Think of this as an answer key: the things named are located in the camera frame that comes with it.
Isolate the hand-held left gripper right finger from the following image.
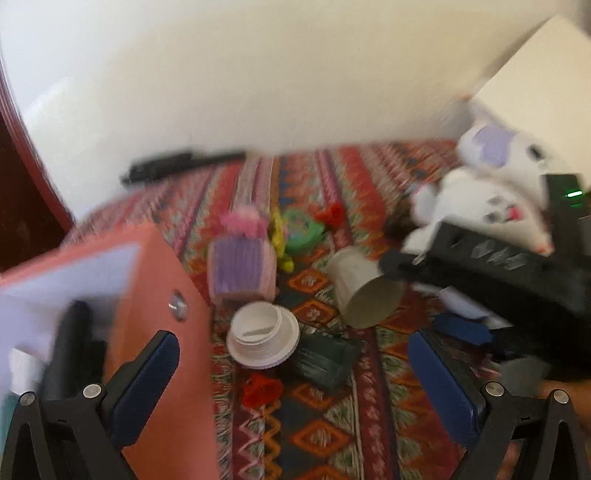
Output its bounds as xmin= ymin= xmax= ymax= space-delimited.
xmin=409 ymin=330 xmax=591 ymax=480

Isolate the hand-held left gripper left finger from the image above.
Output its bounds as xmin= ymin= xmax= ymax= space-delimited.
xmin=0 ymin=330 xmax=181 ymax=480

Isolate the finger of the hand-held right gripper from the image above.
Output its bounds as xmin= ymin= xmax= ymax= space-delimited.
xmin=379 ymin=251 xmax=444 ymax=283
xmin=434 ymin=313 xmax=497 ymax=348

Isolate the white paper scrap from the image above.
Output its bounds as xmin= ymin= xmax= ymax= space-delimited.
xmin=438 ymin=286 xmax=513 ymax=329

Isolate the orange storage container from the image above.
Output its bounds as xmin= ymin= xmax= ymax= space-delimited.
xmin=0 ymin=222 xmax=222 ymax=480

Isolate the black knit glove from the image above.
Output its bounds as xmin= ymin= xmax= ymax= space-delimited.
xmin=44 ymin=300 xmax=109 ymax=402

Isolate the dark brown bead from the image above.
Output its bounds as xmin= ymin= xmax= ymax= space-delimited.
xmin=385 ymin=215 xmax=416 ymax=241

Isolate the beige paper cup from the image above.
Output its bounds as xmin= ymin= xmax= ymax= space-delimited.
xmin=325 ymin=246 xmax=404 ymax=329

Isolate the white plush toy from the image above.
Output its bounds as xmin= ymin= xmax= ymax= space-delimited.
xmin=402 ymin=104 xmax=555 ymax=257

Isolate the small red bow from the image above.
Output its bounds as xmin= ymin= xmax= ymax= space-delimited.
xmin=314 ymin=203 xmax=345 ymax=229

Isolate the patterned woven blanket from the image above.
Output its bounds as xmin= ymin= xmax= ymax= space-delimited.
xmin=62 ymin=138 xmax=591 ymax=480

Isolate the green plastic toy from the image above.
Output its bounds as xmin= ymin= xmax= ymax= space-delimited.
xmin=283 ymin=209 xmax=326 ymax=252

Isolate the red fuzzy toy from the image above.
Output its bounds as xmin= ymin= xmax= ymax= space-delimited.
xmin=241 ymin=373 xmax=283 ymax=407

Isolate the dark green glass jar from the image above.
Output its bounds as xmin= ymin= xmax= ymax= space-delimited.
xmin=291 ymin=333 xmax=361 ymax=388

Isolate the yellow plastic toy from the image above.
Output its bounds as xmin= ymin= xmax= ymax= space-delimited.
xmin=270 ymin=210 xmax=296 ymax=273

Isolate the purple knitted flower pot toy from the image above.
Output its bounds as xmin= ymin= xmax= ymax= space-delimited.
xmin=207 ymin=207 xmax=278 ymax=305

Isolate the white cardboard box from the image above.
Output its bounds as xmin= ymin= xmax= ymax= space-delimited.
xmin=466 ymin=14 xmax=591 ymax=195

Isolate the dark wooden furniture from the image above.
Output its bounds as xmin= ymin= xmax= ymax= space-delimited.
xmin=0 ymin=46 xmax=77 ymax=273

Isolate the black pen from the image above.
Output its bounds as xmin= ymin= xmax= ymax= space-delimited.
xmin=121 ymin=148 xmax=247 ymax=185

